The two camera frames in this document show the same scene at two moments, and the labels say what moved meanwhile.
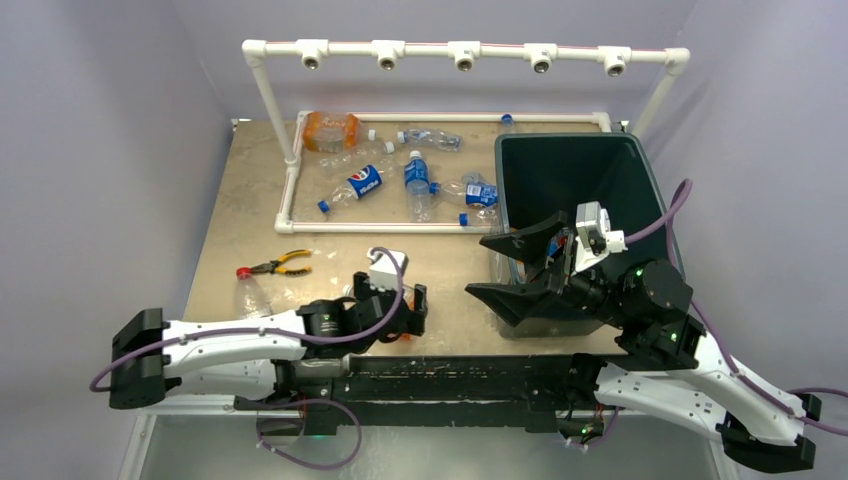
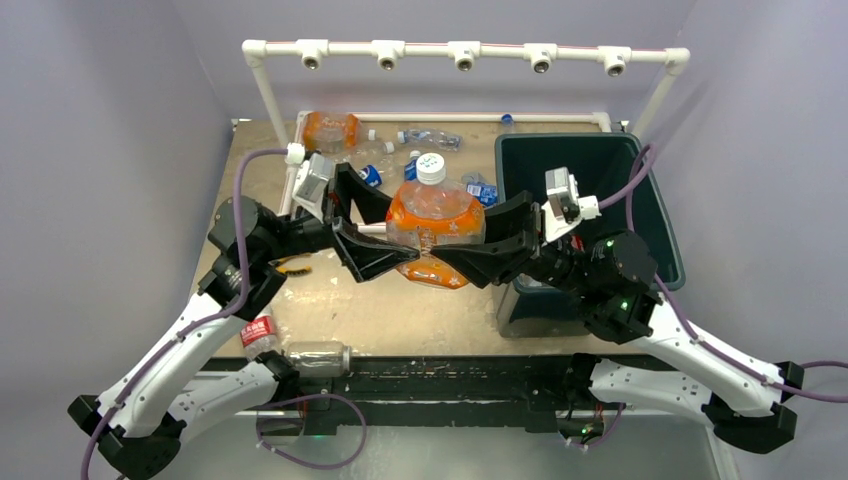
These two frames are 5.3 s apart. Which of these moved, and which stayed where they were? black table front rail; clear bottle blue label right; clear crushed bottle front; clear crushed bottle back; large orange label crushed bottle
Moved: large orange label crushed bottle
Stayed: black table front rail; clear crushed bottle back; clear crushed bottle front; clear bottle blue label right
